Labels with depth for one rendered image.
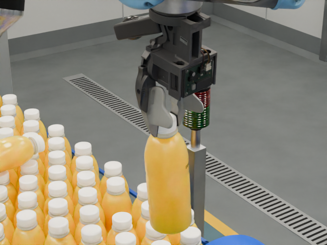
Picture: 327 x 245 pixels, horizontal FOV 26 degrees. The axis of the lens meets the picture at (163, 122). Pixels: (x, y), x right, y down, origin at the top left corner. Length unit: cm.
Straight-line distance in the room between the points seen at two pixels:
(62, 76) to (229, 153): 162
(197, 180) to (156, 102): 68
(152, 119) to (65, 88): 389
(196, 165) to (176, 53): 72
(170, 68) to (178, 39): 4
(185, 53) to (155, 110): 12
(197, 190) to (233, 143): 244
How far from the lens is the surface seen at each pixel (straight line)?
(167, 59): 97
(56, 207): 145
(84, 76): 511
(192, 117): 160
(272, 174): 383
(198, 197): 171
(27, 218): 142
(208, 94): 159
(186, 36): 94
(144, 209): 143
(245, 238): 113
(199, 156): 166
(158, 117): 103
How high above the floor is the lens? 186
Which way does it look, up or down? 25 degrees down
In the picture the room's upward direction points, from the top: straight up
